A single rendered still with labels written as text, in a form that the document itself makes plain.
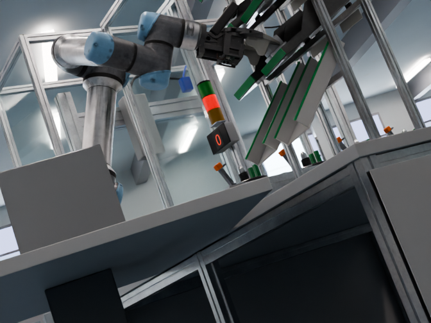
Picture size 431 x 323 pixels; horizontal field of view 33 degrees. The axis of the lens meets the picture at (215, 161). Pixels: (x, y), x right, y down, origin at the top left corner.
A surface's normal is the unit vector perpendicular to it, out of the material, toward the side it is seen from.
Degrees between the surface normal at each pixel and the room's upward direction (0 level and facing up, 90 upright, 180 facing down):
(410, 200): 90
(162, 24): 95
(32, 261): 90
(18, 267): 90
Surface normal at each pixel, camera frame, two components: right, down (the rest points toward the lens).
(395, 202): 0.47, -0.36
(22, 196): 0.19, -0.29
